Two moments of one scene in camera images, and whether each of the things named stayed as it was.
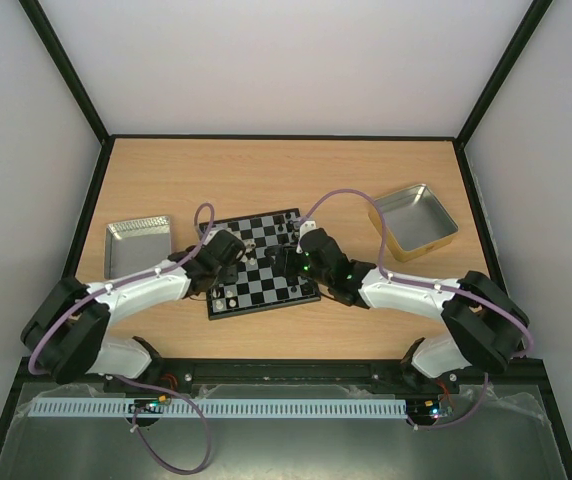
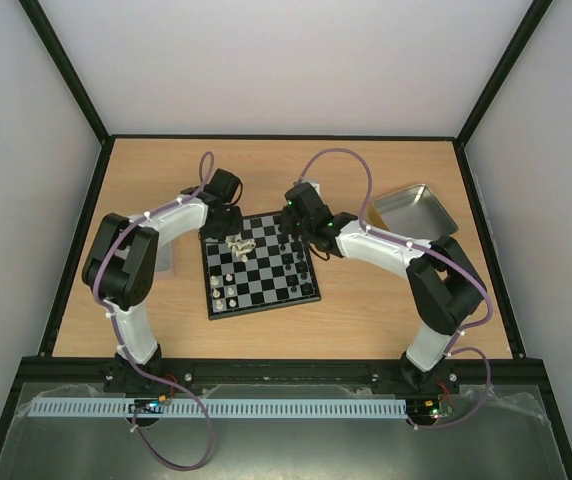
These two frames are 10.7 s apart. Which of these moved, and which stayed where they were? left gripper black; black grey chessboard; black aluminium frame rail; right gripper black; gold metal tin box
Moved: left gripper black; right gripper black
Stayed: black grey chessboard; black aluminium frame rail; gold metal tin box
